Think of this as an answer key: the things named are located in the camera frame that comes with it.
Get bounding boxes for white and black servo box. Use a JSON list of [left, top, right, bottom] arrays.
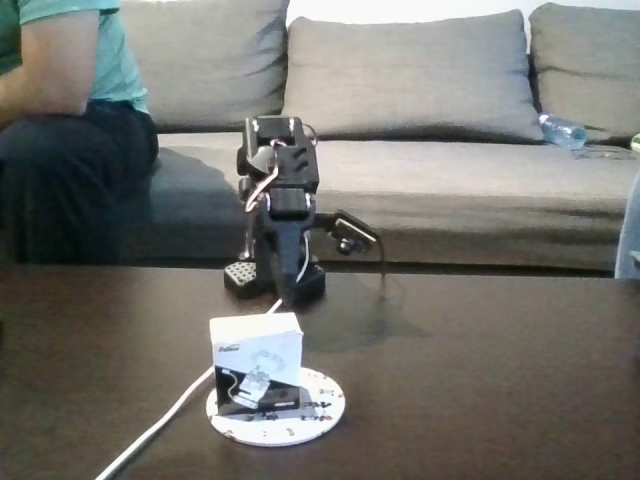
[[208, 312, 304, 419]]

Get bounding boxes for round white patterned coaster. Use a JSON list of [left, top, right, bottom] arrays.
[[205, 367, 347, 448]]

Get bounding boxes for grey fabric sofa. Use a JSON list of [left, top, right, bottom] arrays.
[[119, 0, 640, 275]]

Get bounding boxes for grey sofa back cushion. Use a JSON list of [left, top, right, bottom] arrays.
[[278, 9, 546, 145], [119, 0, 292, 135], [528, 2, 640, 144]]

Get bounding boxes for person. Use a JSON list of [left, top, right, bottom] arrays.
[[0, 0, 160, 266]]

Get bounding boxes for clear plastic water bottle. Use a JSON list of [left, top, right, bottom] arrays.
[[537, 112, 589, 150]]

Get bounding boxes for flat printed paper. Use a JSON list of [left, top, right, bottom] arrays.
[[568, 144, 635, 162]]

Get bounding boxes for grey-blue fabric object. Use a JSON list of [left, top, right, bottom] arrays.
[[613, 164, 640, 280]]

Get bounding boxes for red and white servo wires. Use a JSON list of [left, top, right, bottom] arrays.
[[240, 142, 284, 216]]

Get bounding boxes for black camera cable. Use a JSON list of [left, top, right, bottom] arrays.
[[373, 233, 392, 302]]

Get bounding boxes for white cable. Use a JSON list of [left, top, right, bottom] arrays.
[[93, 232, 312, 480]]

